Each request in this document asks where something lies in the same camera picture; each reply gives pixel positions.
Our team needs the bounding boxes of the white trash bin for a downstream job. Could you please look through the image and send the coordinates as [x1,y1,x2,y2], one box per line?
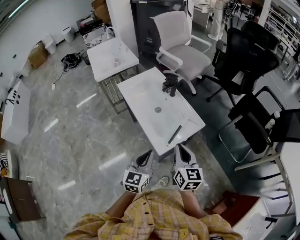
[61,25,75,43]

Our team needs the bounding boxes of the yellow plaid shirt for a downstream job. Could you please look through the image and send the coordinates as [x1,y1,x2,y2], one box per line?
[62,188,244,240]

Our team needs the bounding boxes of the stacked cardboard boxes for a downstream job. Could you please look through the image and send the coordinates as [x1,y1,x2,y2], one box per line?
[90,0,112,24]

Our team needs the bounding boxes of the black faucet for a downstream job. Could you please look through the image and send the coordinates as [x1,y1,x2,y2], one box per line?
[161,72,179,98]

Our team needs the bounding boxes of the metal wire rack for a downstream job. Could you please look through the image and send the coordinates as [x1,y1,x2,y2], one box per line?
[98,65,139,115]

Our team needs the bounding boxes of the black cable bundle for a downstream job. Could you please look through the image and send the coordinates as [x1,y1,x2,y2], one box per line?
[52,52,82,85]

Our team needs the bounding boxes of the person's right forearm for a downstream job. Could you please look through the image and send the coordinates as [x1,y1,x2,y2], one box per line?
[180,189,209,219]

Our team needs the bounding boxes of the dark grey cabinet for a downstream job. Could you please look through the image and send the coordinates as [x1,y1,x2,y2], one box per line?
[130,0,189,58]

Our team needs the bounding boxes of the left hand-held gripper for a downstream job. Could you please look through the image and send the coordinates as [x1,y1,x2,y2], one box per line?
[122,149,154,195]

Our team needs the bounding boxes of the white bottle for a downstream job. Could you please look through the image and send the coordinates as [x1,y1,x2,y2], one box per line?
[265,111,281,130]

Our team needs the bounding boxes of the white office chair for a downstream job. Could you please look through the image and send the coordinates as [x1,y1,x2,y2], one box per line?
[149,10,213,96]

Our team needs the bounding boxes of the white bucket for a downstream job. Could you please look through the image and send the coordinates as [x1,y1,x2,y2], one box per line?
[44,34,58,54]

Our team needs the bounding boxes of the white sink basin, black faucet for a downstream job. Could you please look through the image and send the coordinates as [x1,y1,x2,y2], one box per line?
[116,66,207,157]

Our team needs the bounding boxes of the brown cardboard box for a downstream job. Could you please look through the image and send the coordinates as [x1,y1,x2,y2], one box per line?
[27,40,49,70]

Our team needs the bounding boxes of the black squeegee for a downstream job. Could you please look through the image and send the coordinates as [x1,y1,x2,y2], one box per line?
[165,124,183,147]

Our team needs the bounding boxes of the black mesh office chair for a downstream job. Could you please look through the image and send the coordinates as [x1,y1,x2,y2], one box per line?
[202,20,282,106]

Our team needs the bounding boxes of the black cantilever chair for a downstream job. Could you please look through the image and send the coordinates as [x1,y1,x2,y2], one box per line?
[218,85,300,164]

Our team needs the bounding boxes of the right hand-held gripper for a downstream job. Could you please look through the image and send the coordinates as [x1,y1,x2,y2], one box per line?
[172,143,204,192]

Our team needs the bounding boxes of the white faucet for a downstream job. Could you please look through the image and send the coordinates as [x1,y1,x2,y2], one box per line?
[105,26,122,46]

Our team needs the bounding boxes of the white metal-frame desk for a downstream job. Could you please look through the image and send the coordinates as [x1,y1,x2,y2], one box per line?
[231,140,300,240]

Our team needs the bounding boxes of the brown wooden stool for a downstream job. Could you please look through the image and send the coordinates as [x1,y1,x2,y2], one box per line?
[0,176,46,224]

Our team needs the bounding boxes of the black and marble box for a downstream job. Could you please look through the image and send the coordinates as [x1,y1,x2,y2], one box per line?
[76,15,106,37]

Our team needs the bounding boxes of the white shoe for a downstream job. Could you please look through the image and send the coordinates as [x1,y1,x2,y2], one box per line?
[150,176,170,190]

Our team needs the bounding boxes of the red floor mat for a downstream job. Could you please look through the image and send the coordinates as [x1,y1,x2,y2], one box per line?
[204,190,262,227]

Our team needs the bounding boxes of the long white box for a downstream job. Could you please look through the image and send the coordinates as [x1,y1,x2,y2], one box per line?
[0,80,32,145]

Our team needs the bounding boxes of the person's left forearm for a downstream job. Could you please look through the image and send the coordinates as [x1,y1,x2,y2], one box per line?
[105,192,139,220]

